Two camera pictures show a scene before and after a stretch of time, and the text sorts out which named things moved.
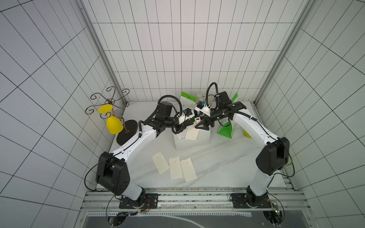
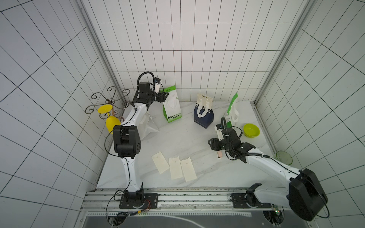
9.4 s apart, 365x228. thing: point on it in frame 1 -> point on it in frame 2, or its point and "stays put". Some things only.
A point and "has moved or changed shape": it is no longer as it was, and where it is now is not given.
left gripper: (182, 126) -> (162, 96)
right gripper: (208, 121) -> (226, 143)
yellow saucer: (105, 108) stays put
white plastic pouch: (203, 138) has moved or changed shape
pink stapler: (197, 119) -> (219, 154)
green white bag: (187, 101) -> (171, 106)
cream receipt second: (176, 169) stays put
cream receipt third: (188, 171) stays put
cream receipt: (160, 162) stays put
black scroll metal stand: (109, 105) stays put
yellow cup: (113, 125) stays put
